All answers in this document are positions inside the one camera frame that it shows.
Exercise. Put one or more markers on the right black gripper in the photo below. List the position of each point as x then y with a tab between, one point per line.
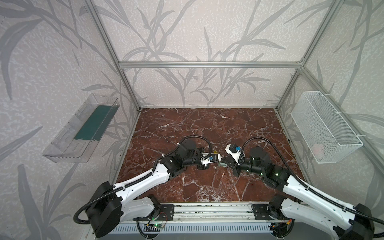
234	163

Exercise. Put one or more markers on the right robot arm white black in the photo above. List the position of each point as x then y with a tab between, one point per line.
356	223

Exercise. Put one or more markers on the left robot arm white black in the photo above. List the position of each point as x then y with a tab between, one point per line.
112	204

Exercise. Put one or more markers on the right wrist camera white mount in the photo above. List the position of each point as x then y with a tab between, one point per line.
236	153

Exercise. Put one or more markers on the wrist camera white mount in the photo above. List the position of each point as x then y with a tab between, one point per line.
236	153
213	158

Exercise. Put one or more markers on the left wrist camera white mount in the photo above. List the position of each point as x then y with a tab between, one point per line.
213	158

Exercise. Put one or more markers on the aluminium front rail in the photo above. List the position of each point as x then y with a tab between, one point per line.
210	213

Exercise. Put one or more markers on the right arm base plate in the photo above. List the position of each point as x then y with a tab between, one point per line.
267	212

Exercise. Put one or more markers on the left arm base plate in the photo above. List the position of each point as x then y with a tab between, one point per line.
161	213

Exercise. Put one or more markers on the aluminium frame crossbar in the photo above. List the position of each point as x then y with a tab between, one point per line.
237	65

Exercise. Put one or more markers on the white wire mesh basket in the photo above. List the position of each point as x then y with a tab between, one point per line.
327	134

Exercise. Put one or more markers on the clear plastic wall bin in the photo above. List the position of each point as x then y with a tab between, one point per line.
79	138

